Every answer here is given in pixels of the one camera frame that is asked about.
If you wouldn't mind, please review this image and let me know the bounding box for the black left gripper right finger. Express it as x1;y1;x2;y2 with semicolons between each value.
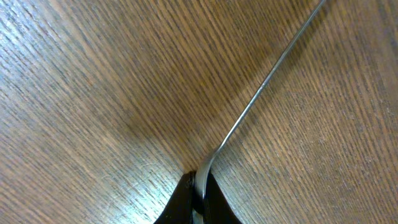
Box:
203;173;241;224

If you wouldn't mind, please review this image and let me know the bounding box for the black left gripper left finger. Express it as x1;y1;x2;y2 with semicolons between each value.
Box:
154;171;195;224

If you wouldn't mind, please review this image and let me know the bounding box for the small metal rod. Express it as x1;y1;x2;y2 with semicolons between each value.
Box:
191;0;327;224

